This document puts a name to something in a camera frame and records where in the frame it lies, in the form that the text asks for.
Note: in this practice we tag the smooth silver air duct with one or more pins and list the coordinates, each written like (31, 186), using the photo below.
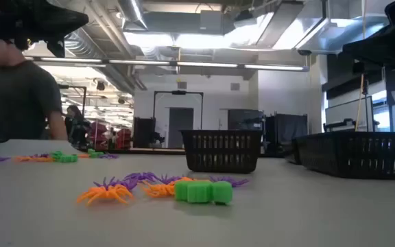
(132, 13)

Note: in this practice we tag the person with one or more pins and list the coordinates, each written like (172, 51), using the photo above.
(75, 123)
(12, 99)

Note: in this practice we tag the grey door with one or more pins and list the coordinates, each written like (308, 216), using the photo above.
(180, 127)

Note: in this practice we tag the red storage bins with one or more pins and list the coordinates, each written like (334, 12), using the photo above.
(123, 137)

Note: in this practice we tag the corrugated silver air duct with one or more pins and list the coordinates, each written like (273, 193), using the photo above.
(81, 44)

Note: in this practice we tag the grey table mat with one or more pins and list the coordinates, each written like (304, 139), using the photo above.
(286, 212)

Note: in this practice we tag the green plastic Halloween toy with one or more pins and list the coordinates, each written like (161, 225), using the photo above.
(95, 154)
(201, 192)
(68, 158)

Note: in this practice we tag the long ceiling light bar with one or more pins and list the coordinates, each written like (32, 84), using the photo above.
(139, 62)

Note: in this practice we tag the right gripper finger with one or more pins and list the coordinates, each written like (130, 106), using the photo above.
(372, 39)
(376, 56)

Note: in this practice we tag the dome security camera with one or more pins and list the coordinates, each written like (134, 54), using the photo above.
(304, 52)

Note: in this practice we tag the black partition panel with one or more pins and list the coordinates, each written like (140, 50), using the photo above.
(286, 130)
(144, 132)

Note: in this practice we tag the whiteboard on stand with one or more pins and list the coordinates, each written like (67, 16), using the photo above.
(348, 113)

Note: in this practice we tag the dark grey cabinet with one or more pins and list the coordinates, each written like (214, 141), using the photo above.
(245, 118)

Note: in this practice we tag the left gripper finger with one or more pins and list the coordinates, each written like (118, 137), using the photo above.
(58, 30)
(63, 15)

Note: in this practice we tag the black gantry frame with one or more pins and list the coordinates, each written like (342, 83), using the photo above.
(178, 92)
(63, 86)

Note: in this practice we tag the grey wall vent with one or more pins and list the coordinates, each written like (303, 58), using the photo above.
(181, 85)
(235, 86)

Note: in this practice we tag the orange plastic spider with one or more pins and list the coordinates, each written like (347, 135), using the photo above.
(106, 193)
(158, 190)
(83, 155)
(33, 159)

